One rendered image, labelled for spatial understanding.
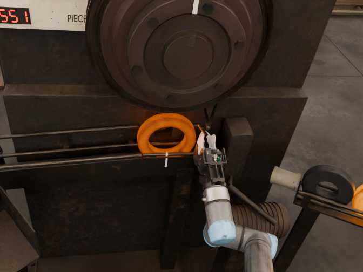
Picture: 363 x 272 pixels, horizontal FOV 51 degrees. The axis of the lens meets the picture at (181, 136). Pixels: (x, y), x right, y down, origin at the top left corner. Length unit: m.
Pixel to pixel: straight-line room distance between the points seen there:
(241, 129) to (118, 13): 0.55
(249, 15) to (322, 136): 1.86
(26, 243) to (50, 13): 0.62
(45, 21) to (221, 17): 0.48
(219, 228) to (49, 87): 0.64
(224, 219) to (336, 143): 1.73
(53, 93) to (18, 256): 0.46
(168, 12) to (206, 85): 0.22
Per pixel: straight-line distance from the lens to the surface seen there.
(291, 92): 1.34
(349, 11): 4.92
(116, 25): 0.91
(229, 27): 0.89
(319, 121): 2.85
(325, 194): 1.31
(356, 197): 1.28
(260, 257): 1.06
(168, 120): 1.14
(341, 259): 2.08
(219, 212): 1.08
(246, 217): 1.34
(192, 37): 0.87
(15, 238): 1.17
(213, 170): 1.13
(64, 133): 1.24
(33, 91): 1.20
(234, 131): 1.21
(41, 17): 1.09
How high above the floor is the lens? 1.55
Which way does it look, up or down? 41 degrees down
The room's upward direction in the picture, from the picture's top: 9 degrees clockwise
